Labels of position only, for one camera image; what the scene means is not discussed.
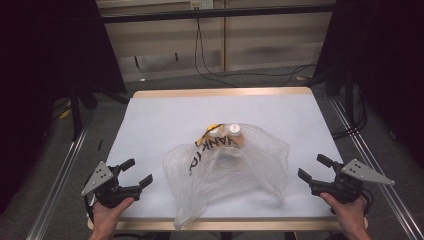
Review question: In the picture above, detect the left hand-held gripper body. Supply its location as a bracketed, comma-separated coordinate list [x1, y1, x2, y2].
[81, 161, 141, 208]

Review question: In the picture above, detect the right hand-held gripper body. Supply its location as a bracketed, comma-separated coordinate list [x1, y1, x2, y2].
[309, 158, 396, 204]

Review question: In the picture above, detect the clear plastic bag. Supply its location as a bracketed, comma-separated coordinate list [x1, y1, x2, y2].
[162, 123, 291, 231]

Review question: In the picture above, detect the yellow banana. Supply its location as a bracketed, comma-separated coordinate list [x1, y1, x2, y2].
[194, 123, 224, 148]

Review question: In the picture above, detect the orange juice bottle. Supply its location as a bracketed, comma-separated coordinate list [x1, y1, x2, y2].
[205, 126, 224, 144]
[227, 123, 249, 149]

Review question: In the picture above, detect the person's right hand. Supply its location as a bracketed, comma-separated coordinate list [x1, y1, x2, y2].
[319, 192, 368, 234]

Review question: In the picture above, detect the person's left hand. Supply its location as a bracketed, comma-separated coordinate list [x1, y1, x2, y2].
[91, 197, 135, 234]

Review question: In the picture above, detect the white table cover sheet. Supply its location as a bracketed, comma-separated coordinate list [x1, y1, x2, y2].
[87, 93, 368, 220]

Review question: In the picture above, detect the black metal stand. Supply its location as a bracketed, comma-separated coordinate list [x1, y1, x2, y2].
[344, 68, 356, 128]
[68, 81, 98, 142]

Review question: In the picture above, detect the black curtain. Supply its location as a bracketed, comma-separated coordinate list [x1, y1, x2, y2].
[0, 0, 128, 214]
[312, 0, 424, 168]

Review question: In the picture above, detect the black horizontal bar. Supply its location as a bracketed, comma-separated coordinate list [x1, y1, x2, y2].
[99, 3, 336, 24]

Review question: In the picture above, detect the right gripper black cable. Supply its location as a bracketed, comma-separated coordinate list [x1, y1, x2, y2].
[361, 187, 375, 215]

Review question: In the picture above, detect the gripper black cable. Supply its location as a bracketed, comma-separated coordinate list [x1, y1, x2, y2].
[361, 187, 375, 215]
[84, 194, 97, 222]

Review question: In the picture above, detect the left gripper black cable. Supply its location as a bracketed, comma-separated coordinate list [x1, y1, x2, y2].
[84, 194, 97, 222]

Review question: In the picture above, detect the aluminium floor rail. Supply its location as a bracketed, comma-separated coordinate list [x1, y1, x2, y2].
[329, 96, 424, 240]
[25, 121, 92, 240]

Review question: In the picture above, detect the black floor cable bundle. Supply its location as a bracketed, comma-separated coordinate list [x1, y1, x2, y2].
[332, 94, 368, 140]

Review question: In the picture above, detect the black hanging wall cable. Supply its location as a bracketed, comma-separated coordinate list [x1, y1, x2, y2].
[193, 17, 318, 88]

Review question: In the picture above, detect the white wall socket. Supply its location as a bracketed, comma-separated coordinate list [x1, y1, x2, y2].
[189, 0, 214, 10]

